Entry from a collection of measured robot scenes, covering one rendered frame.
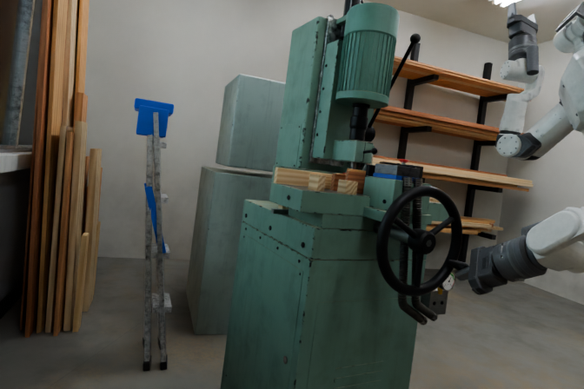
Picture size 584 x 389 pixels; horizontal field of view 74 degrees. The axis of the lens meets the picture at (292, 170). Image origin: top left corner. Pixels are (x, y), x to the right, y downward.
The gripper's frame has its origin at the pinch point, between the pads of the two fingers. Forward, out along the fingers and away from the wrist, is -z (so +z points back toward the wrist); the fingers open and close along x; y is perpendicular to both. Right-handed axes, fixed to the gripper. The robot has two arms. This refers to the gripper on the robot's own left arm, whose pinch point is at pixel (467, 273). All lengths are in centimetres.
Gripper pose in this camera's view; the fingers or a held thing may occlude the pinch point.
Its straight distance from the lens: 109.8
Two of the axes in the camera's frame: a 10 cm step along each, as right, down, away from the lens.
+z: 4.6, -4.4, -7.7
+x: 3.7, -6.9, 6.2
